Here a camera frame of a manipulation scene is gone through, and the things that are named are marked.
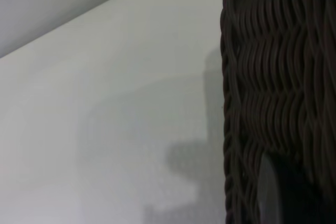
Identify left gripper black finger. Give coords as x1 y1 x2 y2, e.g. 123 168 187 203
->
258 153 324 224

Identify black woven wicker basket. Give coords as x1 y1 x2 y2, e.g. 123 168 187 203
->
220 0 336 224

